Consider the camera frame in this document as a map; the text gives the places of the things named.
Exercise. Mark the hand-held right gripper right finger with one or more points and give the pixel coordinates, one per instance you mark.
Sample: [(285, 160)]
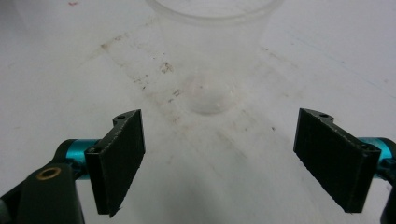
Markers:
[(333, 161)]

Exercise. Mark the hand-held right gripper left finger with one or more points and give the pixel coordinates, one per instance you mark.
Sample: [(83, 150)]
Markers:
[(115, 161)]

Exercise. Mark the white foam board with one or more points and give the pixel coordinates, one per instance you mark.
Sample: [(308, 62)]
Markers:
[(46, 93)]

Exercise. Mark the single clear drinking cup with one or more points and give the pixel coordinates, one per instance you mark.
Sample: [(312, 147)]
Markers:
[(211, 93)]

